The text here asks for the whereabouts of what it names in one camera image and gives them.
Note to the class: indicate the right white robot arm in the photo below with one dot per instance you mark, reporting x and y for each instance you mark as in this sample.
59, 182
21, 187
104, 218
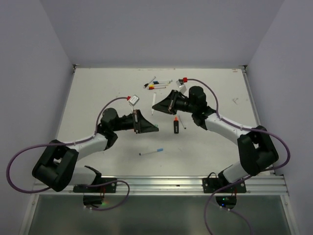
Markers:
256, 149

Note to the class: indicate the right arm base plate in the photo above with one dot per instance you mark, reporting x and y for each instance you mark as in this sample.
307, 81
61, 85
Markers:
212, 184

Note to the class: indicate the yellow cap marker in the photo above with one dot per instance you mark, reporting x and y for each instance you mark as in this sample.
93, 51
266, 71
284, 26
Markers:
159, 85

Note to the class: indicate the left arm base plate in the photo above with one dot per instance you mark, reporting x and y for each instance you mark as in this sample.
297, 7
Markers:
107, 184

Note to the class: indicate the aluminium right side rail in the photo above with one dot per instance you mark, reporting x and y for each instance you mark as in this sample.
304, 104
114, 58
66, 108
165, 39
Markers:
255, 112

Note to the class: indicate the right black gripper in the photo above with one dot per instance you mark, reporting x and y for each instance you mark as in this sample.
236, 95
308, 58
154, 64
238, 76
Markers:
168, 105

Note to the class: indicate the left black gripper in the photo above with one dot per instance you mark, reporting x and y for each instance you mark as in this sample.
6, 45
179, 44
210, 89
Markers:
142, 125

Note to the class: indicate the black cap marker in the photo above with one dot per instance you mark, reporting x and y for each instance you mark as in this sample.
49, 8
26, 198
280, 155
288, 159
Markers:
148, 83

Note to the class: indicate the red cap marker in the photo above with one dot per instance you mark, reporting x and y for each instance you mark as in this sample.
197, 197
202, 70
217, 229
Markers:
156, 87

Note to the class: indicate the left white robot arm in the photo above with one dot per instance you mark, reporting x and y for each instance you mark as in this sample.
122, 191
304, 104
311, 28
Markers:
56, 168

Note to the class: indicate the aluminium front rail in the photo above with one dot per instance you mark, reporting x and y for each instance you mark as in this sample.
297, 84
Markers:
176, 185

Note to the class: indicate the blue cap marker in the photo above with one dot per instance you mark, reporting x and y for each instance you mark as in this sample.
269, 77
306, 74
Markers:
151, 152

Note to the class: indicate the aluminium rail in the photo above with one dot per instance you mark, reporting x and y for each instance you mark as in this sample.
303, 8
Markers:
255, 112
176, 185

